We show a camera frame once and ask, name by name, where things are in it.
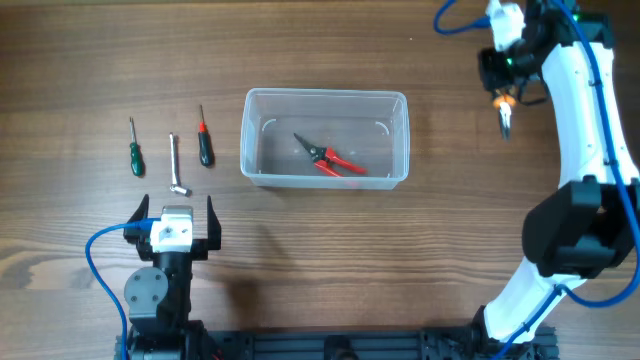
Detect clear plastic container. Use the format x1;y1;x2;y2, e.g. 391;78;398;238
240;88;410;190

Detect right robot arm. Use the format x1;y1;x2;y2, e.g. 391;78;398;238
476;1;639;356

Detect left blue cable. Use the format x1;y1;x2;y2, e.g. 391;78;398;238
83;218;161;360

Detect black red screwdriver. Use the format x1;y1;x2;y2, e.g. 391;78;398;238
198;105;215;167

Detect blue cable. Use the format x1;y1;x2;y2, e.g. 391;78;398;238
432;0;640;360
83;218;161;360

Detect green handled screwdriver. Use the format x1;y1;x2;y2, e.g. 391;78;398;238
129;117;145;177

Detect right blue cable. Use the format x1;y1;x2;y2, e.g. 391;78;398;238
432;0;640;360

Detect orange black long-nose pliers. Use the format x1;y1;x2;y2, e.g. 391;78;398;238
492;91;516;140

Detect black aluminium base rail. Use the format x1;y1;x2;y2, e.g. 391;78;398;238
113;327;559;360

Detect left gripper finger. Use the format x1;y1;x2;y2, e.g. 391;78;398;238
123;194;149;244
206;195;221;250

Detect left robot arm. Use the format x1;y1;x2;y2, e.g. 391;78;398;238
114;196;224;359

